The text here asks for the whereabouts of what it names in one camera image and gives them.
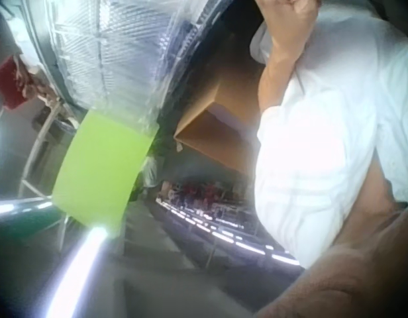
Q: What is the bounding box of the person's left hand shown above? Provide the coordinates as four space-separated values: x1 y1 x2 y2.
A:
258 0 320 38

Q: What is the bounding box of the shiny white rail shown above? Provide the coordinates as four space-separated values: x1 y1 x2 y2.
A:
41 227 109 318

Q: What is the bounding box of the green pipe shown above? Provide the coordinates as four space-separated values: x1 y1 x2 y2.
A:
0 195 56 228

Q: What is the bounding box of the row of lit work tables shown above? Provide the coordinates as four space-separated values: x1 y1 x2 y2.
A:
154 178 301 268

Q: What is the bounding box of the white metal frame stand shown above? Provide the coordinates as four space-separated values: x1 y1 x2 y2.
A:
17 98 77 199

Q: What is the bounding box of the brown cardboard box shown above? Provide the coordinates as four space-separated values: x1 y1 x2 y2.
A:
173 0 270 172

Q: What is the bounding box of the lime green sheet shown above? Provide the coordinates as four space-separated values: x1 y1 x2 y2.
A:
51 109 156 230

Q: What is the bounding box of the red cloth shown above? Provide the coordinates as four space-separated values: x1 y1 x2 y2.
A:
0 55 38 111

